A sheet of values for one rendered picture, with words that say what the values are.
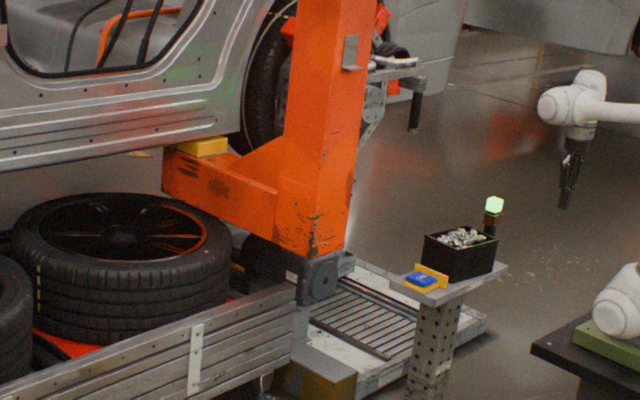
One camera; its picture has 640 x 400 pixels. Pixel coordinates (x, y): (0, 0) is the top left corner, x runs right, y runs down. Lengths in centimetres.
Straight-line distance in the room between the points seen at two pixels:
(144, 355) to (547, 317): 192
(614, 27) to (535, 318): 229
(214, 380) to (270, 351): 23
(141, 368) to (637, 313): 137
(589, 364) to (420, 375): 53
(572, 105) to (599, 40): 287
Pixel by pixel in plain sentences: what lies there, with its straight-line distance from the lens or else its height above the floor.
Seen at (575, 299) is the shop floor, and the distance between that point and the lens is 424.
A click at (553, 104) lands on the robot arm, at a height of 104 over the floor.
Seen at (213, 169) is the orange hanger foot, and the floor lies 67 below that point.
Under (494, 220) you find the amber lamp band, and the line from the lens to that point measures 317.
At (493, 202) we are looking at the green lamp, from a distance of 316.
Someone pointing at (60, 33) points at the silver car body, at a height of 95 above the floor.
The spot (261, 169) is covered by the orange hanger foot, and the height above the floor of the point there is 72.
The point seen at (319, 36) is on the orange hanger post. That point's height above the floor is 117.
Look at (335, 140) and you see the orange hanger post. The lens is 275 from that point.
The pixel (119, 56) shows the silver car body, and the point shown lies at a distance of 326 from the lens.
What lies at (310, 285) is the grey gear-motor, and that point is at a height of 32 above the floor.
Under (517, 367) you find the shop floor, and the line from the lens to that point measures 358.
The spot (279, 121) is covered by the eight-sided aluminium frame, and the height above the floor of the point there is 78.
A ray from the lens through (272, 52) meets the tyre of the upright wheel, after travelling 324.
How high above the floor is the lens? 164
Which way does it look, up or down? 20 degrees down
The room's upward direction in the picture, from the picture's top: 7 degrees clockwise
